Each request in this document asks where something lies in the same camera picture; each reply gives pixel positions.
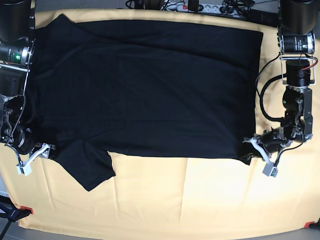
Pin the yellow table cloth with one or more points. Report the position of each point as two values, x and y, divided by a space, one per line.
174 198

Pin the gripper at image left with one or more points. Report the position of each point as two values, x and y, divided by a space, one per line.
45 150

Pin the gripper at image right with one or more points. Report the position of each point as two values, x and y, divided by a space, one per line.
265 144

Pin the right red-tipped table clamp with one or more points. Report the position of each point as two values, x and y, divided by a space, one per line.
313 225

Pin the black box on table edge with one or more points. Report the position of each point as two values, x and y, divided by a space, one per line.
270 19

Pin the red-tipped table clamp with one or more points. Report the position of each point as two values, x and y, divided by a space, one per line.
313 225
13 214

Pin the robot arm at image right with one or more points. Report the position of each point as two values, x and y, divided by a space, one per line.
297 45

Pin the left red-tipped table clamp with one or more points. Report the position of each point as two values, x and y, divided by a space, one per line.
13 214

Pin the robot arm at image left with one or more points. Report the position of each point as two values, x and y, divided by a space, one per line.
17 27

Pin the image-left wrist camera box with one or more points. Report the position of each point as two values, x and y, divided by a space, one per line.
24 169

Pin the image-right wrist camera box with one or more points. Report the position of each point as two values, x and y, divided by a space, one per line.
270 169

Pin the white power strip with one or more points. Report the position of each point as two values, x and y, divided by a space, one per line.
203 8

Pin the black T-shirt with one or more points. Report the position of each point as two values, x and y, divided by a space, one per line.
141 88

